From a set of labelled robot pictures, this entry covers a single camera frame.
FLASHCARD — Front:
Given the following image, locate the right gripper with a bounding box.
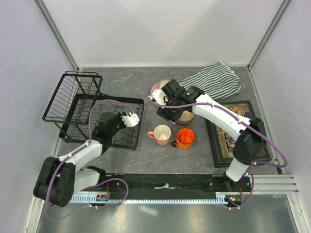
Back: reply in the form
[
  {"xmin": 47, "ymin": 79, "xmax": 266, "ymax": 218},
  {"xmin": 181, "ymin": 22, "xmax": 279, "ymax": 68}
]
[{"xmin": 156, "ymin": 96, "xmax": 184, "ymax": 126}]

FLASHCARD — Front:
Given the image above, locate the brown bowl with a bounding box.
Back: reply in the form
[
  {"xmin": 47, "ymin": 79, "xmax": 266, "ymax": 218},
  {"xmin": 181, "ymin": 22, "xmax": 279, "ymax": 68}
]
[{"xmin": 177, "ymin": 111, "xmax": 196, "ymax": 124}]

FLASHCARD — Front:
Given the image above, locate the pink mug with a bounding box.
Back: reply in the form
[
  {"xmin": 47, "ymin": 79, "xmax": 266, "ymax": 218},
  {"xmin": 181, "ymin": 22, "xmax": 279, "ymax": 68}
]
[{"xmin": 147, "ymin": 125, "xmax": 172, "ymax": 146}]

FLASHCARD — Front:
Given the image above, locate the orange mug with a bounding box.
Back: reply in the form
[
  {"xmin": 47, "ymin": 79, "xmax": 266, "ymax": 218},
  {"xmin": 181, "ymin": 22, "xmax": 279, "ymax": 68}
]
[{"xmin": 171, "ymin": 128, "xmax": 195, "ymax": 150}]

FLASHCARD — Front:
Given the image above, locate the speckled grey plate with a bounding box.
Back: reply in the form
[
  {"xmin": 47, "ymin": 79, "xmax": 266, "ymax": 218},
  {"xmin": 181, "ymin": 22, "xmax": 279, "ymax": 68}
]
[{"xmin": 159, "ymin": 78, "xmax": 170, "ymax": 86}]

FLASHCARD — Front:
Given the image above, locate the pink plate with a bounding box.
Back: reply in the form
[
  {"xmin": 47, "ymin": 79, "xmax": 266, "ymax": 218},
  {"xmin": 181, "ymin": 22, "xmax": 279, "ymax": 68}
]
[{"xmin": 150, "ymin": 82, "xmax": 160, "ymax": 95}]

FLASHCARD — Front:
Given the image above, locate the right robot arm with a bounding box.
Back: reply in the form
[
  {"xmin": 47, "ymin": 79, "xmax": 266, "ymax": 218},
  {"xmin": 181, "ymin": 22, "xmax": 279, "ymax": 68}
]
[{"xmin": 150, "ymin": 79, "xmax": 266, "ymax": 191}]

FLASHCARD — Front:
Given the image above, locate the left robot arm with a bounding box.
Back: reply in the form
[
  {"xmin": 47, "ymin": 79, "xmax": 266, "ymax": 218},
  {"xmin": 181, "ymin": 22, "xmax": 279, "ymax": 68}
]
[{"xmin": 33, "ymin": 112, "xmax": 139, "ymax": 207}]

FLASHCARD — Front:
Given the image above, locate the striped towel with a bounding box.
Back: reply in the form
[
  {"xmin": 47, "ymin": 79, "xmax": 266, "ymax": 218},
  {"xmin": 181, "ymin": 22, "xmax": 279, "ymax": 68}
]
[{"xmin": 180, "ymin": 61, "xmax": 244, "ymax": 100}]

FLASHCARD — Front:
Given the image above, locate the black glass-lid display box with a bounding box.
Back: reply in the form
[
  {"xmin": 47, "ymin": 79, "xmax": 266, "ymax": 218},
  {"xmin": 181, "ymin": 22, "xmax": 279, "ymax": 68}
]
[{"xmin": 203, "ymin": 100, "xmax": 273, "ymax": 168}]

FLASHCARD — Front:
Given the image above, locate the floral rolled tie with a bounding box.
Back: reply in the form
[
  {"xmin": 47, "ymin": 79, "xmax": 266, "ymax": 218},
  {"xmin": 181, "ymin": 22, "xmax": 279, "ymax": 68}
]
[{"xmin": 225, "ymin": 133, "xmax": 236, "ymax": 153}]

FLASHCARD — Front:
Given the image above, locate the tan rolled tie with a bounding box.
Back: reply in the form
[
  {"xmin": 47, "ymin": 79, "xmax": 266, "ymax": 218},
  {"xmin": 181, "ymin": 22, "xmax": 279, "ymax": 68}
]
[{"xmin": 230, "ymin": 106, "xmax": 244, "ymax": 116}]

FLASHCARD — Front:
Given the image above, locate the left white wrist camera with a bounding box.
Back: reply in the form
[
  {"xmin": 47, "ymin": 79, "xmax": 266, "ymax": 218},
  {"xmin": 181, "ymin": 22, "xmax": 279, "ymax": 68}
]
[{"xmin": 121, "ymin": 112, "xmax": 140, "ymax": 127}]

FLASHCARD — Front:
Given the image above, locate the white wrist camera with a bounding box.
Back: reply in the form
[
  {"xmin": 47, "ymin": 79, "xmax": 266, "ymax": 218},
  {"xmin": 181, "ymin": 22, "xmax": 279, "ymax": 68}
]
[
  {"xmin": 148, "ymin": 89, "xmax": 167, "ymax": 107},
  {"xmin": 121, "ymin": 112, "xmax": 140, "ymax": 127}
]

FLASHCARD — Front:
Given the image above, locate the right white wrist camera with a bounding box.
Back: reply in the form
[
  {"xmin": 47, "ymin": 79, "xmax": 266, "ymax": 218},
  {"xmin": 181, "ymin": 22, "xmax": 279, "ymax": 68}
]
[{"xmin": 148, "ymin": 89, "xmax": 167, "ymax": 107}]

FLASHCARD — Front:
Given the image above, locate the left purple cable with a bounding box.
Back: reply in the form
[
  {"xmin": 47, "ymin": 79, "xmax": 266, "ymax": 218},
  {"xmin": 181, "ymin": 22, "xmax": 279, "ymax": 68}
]
[{"xmin": 45, "ymin": 99, "xmax": 133, "ymax": 220}]

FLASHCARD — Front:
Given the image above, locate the purple cable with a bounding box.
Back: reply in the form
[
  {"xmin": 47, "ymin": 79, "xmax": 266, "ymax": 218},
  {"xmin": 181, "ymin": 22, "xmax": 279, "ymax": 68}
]
[
  {"xmin": 45, "ymin": 99, "xmax": 133, "ymax": 220},
  {"xmin": 147, "ymin": 96, "xmax": 289, "ymax": 211}
]

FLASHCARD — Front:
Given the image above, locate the black wire dish rack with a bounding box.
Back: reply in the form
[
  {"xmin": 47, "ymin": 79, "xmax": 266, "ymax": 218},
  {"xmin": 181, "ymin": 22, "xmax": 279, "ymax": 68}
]
[{"xmin": 42, "ymin": 71, "xmax": 144, "ymax": 143}]

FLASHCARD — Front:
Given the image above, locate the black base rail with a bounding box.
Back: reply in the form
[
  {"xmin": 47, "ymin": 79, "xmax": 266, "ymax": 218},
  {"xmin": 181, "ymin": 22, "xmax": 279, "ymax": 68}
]
[{"xmin": 81, "ymin": 173, "xmax": 251, "ymax": 200}]

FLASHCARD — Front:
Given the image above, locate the white cable duct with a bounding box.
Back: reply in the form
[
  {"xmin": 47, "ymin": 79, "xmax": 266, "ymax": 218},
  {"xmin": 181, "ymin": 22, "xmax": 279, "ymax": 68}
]
[{"xmin": 69, "ymin": 193, "xmax": 228, "ymax": 204}]

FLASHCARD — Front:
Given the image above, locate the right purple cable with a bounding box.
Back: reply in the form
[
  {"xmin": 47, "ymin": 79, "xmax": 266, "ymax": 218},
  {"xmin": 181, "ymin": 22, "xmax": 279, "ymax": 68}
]
[{"xmin": 147, "ymin": 96, "xmax": 289, "ymax": 211}]

